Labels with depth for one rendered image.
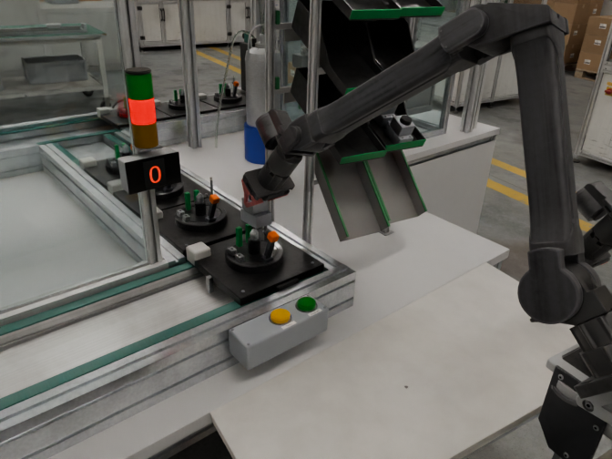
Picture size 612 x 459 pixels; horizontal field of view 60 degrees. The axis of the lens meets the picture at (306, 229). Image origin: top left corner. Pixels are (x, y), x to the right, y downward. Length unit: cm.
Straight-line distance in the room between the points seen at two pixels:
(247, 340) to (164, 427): 21
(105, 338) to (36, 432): 25
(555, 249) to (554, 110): 18
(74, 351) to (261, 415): 39
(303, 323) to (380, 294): 33
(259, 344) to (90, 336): 36
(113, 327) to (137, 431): 25
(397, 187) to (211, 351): 72
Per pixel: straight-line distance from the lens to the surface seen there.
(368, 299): 136
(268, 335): 106
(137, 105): 113
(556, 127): 78
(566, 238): 76
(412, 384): 114
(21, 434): 102
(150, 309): 124
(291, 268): 125
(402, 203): 149
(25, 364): 117
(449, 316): 135
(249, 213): 121
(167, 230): 144
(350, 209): 138
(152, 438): 104
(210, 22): 1044
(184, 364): 107
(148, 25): 1008
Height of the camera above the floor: 163
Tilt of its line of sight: 28 degrees down
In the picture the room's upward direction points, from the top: 2 degrees clockwise
